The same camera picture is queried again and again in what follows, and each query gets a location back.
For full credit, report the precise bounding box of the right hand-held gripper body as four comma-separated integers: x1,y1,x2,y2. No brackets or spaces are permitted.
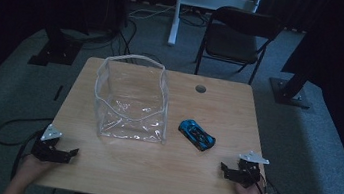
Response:
230,148,271,192

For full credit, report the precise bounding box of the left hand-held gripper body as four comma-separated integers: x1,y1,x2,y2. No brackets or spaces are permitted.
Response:
30,121,73,166

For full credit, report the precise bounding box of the blue toy car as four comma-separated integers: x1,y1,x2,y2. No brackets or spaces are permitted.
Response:
175,117,219,154

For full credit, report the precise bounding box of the transparent plastic bag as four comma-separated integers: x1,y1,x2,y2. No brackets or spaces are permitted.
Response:
87,49,177,146

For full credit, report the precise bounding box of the person's left hand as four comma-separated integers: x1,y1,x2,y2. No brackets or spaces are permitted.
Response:
16,152,54,181

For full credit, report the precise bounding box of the small black stick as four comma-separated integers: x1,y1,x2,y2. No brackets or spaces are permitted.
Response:
53,84,65,103

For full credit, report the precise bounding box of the black stand with bolted base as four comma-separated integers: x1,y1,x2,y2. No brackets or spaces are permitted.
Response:
266,39,320,111

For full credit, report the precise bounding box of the black stand with flat base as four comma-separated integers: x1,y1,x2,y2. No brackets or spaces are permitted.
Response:
27,21,86,72

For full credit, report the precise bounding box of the black folding chair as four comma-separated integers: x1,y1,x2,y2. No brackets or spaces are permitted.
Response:
192,2,287,89

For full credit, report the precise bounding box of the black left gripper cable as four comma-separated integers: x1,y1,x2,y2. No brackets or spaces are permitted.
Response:
0,111,55,186

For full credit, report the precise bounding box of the grey table cable hole cap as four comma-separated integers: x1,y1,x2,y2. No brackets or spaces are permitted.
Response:
194,84,208,94

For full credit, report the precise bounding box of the black floor cable bundle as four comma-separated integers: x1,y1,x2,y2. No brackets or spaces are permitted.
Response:
64,11,170,66

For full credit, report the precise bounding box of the white floor cable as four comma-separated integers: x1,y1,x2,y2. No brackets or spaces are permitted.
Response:
127,0,177,25

